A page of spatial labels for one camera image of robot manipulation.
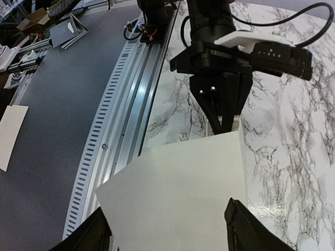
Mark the cardboard box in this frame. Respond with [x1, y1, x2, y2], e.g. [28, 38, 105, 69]
[16, 8, 51, 35]

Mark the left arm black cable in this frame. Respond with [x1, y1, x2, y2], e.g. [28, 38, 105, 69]
[180, 2, 335, 49]

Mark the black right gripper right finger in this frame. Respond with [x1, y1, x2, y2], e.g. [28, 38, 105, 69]
[224, 198, 294, 251]

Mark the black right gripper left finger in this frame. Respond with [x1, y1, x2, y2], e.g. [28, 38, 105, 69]
[51, 208, 112, 251]

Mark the white paper sheet on floor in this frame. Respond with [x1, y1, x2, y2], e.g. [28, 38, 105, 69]
[1, 105, 29, 172]

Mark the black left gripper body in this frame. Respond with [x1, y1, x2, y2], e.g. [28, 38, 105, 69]
[170, 43, 252, 76]

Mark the cream letter paper sheet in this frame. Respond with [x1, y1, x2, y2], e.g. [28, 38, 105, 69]
[96, 117, 247, 250]

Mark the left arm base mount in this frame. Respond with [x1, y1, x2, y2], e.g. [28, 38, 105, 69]
[140, 23, 168, 44]

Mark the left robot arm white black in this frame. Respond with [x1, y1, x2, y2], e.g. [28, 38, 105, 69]
[170, 1, 253, 134]

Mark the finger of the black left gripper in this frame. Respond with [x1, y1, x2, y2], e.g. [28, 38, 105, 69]
[189, 75, 222, 134]
[221, 72, 253, 132]

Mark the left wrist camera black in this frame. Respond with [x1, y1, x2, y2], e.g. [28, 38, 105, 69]
[249, 42, 313, 81]

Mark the grey panel stack on floor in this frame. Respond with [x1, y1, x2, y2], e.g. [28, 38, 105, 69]
[49, 13, 88, 50]

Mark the aluminium table front rail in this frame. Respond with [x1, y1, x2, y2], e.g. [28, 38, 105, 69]
[63, 11, 176, 238]

